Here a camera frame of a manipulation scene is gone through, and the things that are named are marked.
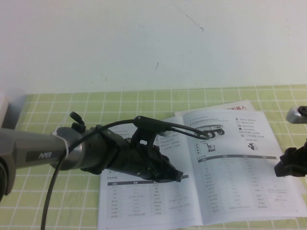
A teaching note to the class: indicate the green checked tablecloth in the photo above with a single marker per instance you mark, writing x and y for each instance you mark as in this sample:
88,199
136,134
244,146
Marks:
72,203

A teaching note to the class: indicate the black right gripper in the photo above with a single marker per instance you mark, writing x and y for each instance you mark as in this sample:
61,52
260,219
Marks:
302,160

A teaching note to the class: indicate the white leaflet with red print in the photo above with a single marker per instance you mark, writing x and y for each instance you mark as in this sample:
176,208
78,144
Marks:
244,103

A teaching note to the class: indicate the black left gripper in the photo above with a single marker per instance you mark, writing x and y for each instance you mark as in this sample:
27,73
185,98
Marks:
139,163

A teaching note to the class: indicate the black looped plug tether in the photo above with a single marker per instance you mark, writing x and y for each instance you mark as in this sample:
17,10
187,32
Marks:
78,125

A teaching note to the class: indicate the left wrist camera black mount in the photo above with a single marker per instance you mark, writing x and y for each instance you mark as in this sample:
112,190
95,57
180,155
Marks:
148,123

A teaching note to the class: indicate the white product brochure book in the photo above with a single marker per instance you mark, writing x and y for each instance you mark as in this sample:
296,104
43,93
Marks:
239,187

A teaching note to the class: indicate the white zip tie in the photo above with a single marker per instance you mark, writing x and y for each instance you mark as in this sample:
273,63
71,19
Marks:
66,146

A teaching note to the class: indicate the white box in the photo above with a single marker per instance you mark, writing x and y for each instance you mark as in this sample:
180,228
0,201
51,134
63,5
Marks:
3,107

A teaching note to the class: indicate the translucent plastic sleeve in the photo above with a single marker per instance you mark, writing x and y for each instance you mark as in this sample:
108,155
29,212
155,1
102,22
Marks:
297,188

